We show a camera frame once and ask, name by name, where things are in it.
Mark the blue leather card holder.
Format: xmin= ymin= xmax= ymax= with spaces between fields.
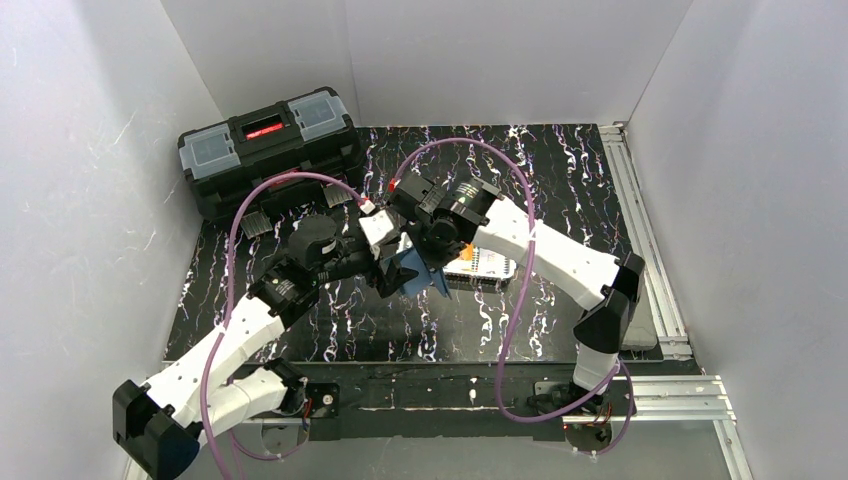
xmin=396 ymin=244 xmax=451 ymax=298

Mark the aluminium frame rail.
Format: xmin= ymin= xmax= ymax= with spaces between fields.
xmin=122 ymin=122 xmax=753 ymax=480

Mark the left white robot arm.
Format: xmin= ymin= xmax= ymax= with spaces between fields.
xmin=113 ymin=210 xmax=416 ymax=479

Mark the white credit card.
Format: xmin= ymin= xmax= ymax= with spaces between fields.
xmin=472 ymin=248 xmax=514 ymax=278

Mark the white plastic basket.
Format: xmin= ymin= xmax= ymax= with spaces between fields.
xmin=443 ymin=244 xmax=517 ymax=289

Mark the orange credit card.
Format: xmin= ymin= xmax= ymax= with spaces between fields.
xmin=457 ymin=244 xmax=475 ymax=268

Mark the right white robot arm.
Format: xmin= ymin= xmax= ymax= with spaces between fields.
xmin=387 ymin=172 xmax=645 ymax=422

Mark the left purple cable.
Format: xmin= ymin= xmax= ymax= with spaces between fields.
xmin=198 ymin=170 xmax=369 ymax=480

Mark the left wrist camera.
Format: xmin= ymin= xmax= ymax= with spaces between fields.
xmin=358 ymin=199 xmax=401 ymax=259

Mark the black red toolbox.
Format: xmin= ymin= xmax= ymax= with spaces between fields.
xmin=177 ymin=86 xmax=366 ymax=228

